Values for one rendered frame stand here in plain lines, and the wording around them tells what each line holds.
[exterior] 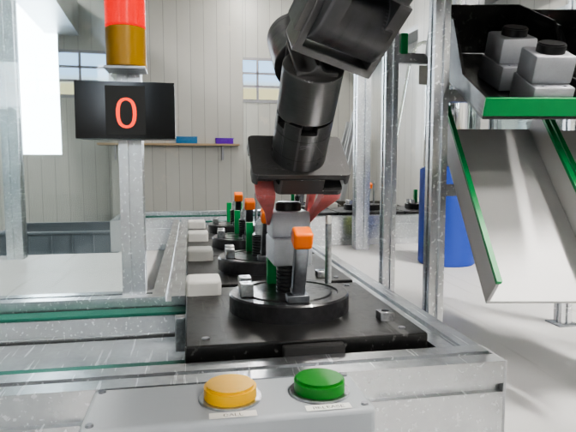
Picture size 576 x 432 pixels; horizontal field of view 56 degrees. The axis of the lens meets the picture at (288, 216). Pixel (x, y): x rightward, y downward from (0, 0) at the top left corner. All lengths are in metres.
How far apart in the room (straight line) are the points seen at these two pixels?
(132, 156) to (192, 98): 7.86
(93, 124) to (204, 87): 7.95
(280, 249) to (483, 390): 0.25
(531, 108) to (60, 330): 0.61
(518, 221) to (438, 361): 0.25
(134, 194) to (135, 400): 0.37
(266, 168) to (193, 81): 8.11
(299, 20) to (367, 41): 0.06
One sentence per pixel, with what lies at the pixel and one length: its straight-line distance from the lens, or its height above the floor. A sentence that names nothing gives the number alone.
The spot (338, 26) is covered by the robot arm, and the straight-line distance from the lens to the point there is 0.47.
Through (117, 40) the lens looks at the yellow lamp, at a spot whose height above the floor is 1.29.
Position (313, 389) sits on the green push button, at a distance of 0.43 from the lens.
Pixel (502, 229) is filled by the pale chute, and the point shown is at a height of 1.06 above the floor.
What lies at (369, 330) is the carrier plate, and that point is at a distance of 0.57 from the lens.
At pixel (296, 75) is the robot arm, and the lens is 0.49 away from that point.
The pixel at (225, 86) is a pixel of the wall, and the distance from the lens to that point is 8.68.
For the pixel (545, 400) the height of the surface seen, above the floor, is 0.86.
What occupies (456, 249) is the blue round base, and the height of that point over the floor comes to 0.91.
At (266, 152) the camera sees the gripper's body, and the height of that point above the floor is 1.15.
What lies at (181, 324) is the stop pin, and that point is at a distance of 0.63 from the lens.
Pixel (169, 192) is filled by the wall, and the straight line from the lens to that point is 8.55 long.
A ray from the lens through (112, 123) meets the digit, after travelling 0.71.
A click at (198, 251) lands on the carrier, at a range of 0.96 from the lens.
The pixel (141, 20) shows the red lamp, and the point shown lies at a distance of 0.74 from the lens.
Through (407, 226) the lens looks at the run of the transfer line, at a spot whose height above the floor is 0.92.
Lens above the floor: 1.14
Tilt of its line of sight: 5 degrees down
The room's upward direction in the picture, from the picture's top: straight up
